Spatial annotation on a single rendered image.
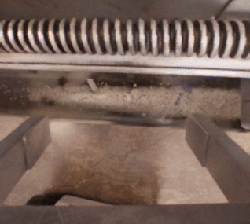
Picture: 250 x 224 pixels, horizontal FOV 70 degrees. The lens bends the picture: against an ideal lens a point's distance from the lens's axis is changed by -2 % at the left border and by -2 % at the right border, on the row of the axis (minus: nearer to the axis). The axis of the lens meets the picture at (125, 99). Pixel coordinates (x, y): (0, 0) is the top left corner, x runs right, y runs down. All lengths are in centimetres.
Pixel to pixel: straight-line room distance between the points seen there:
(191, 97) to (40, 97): 43
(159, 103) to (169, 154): 46
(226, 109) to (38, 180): 92
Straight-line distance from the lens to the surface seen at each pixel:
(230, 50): 22
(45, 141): 17
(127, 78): 52
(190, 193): 99
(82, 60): 27
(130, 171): 94
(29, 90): 62
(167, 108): 51
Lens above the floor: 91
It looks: 81 degrees down
